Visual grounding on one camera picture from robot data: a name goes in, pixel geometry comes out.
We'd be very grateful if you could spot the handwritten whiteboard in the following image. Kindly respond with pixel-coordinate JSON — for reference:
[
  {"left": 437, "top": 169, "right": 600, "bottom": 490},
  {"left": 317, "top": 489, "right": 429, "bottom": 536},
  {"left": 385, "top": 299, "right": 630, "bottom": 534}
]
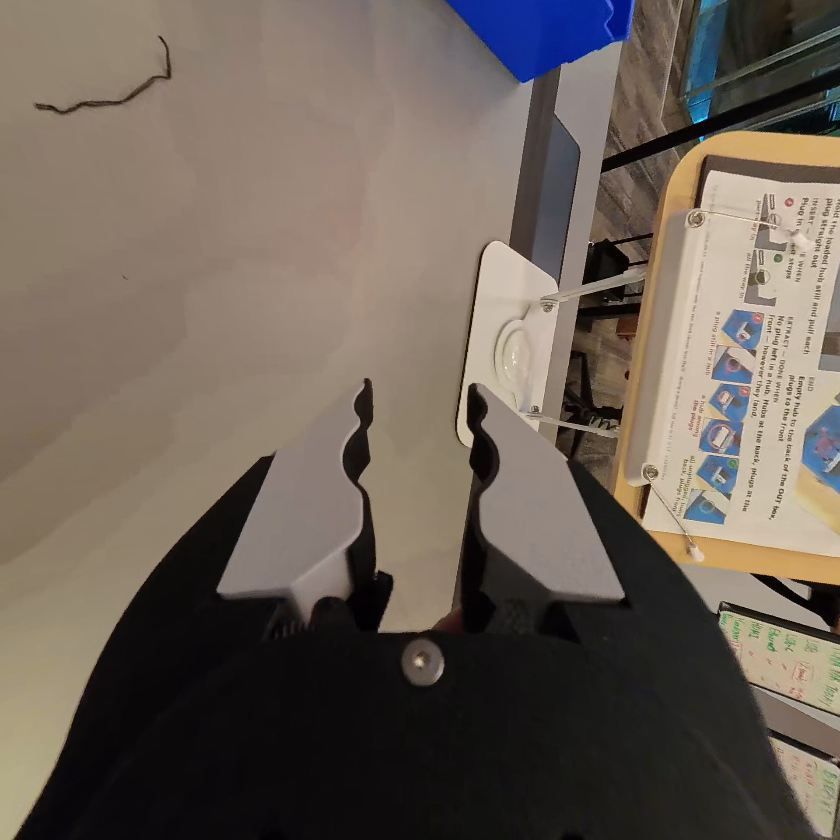
[{"left": 768, "top": 735, "right": 840, "bottom": 840}]

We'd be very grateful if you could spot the green marked whiteboard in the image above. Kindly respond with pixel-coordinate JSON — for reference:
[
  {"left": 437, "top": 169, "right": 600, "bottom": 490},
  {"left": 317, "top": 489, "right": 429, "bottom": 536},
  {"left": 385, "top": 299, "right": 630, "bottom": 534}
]
[{"left": 717, "top": 607, "right": 840, "bottom": 716}]

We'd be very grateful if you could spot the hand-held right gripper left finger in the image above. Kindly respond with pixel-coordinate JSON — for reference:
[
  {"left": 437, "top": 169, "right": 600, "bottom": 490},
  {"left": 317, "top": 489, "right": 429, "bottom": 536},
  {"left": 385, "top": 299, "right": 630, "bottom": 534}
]
[{"left": 217, "top": 378, "right": 382, "bottom": 620}]

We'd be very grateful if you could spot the thin black wire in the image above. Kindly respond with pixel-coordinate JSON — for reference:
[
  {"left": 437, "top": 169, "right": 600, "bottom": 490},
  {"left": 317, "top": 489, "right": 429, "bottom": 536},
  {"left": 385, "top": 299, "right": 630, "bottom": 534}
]
[{"left": 35, "top": 36, "right": 173, "bottom": 115}]

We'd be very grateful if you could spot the blue storage bin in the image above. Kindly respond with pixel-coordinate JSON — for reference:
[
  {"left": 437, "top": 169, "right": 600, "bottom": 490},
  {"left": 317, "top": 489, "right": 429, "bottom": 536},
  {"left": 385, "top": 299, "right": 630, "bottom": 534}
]
[{"left": 447, "top": 0, "right": 636, "bottom": 84}]

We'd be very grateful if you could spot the instruction sheet wooden board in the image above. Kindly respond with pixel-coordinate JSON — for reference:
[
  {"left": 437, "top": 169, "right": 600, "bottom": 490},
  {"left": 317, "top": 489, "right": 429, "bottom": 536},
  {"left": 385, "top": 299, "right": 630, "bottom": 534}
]
[{"left": 613, "top": 129, "right": 840, "bottom": 584}]

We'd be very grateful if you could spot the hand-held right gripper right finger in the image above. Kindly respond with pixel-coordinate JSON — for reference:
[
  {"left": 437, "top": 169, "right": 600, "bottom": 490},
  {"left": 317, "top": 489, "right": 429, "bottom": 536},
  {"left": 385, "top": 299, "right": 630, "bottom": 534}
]
[{"left": 460, "top": 384, "right": 627, "bottom": 628}]

